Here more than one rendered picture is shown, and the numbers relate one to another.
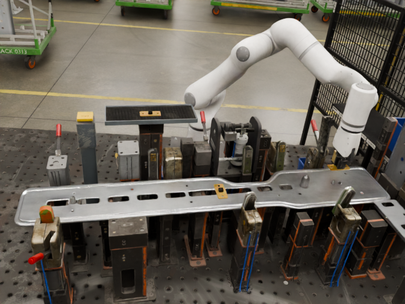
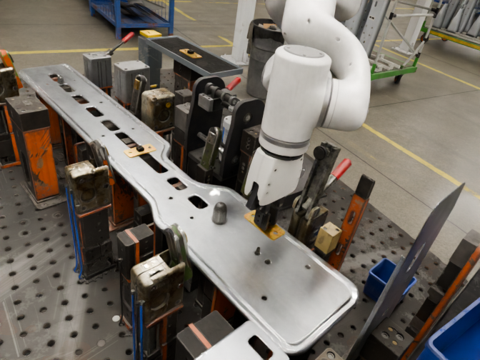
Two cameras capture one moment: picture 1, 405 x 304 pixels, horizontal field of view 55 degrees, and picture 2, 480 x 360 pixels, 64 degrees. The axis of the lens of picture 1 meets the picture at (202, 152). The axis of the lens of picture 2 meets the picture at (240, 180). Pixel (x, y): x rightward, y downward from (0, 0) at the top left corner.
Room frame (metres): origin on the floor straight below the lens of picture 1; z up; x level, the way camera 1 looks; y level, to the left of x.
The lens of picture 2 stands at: (0.91, -0.98, 1.57)
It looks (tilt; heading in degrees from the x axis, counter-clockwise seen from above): 34 degrees down; 57
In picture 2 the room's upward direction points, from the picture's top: 10 degrees clockwise
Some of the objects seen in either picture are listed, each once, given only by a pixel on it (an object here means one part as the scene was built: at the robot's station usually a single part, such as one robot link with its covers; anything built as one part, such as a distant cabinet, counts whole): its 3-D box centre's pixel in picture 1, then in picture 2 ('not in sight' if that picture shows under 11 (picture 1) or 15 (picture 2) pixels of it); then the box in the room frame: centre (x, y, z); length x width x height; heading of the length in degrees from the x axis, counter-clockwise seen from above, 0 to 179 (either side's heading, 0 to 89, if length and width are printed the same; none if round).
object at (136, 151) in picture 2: (220, 190); (140, 148); (1.16, -0.08, 1.01); 0.08 x 0.04 x 0.01; 14
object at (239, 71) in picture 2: (150, 114); (191, 55); (1.43, 0.23, 1.16); 0.37 x 0.14 x 0.02; 105
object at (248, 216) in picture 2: (339, 166); (264, 222); (1.28, -0.53, 1.09); 0.08 x 0.04 x 0.01; 105
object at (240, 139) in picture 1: (230, 170); (218, 164); (1.38, -0.13, 0.94); 0.18 x 0.13 x 0.49; 105
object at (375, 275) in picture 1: (383, 243); not in sight; (1.12, -0.73, 0.84); 0.11 x 0.06 x 0.29; 15
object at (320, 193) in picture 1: (216, 193); (133, 149); (1.15, -0.06, 1.00); 1.38 x 0.22 x 0.02; 105
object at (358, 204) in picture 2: not in sight; (333, 267); (1.45, -0.59, 0.95); 0.03 x 0.01 x 0.50; 105
